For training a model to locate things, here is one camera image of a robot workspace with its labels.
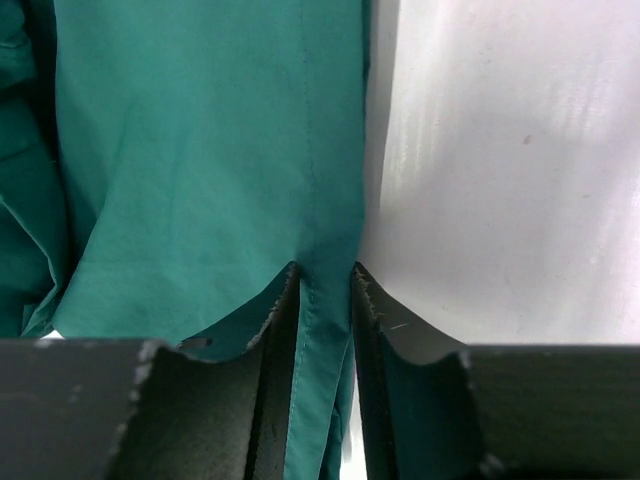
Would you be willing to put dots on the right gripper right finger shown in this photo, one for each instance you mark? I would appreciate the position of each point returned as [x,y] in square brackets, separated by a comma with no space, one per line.
[433,407]

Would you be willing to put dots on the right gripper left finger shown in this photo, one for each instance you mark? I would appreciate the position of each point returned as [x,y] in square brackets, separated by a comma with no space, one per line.
[214,407]

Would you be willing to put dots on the teal green shorts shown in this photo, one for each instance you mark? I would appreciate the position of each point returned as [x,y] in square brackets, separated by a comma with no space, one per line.
[161,161]

